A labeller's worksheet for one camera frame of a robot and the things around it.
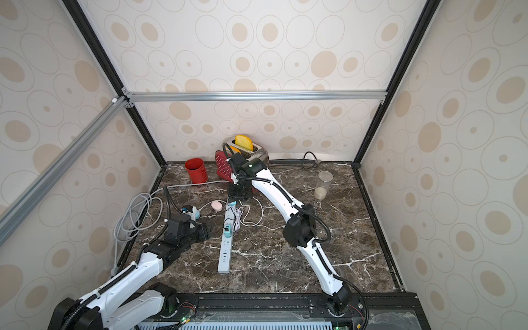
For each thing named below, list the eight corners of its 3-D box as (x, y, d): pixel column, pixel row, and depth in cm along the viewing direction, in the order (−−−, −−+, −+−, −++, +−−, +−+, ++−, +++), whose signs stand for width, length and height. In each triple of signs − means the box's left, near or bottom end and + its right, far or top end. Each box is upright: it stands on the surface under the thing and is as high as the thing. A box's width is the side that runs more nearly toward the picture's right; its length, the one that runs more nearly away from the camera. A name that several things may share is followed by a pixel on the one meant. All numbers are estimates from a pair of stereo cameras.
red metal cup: (189, 183, 113) (182, 168, 104) (193, 173, 118) (186, 157, 109) (206, 183, 113) (201, 168, 104) (209, 173, 118) (204, 157, 109)
